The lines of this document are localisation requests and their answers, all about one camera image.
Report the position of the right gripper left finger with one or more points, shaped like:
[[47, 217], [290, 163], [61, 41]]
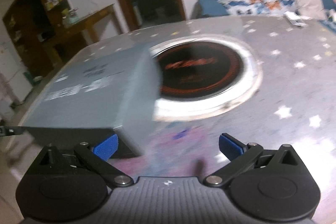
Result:
[[95, 159]]

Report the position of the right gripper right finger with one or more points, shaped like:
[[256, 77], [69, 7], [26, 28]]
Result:
[[242, 157]]

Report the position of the grey-blue box lid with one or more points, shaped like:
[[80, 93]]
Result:
[[93, 100]]

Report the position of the grey star-pattern table mat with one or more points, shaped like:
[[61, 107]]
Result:
[[292, 116]]

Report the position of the black round induction cooktop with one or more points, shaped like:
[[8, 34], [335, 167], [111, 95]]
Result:
[[204, 76]]

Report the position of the wooden shelf with jars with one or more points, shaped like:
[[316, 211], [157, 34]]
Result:
[[31, 24]]

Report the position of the wooden side table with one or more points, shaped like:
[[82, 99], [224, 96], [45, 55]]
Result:
[[85, 23]]

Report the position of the remote control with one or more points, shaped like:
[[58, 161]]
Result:
[[295, 19]]

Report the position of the grey pillow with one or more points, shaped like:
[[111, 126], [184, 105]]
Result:
[[311, 8]]

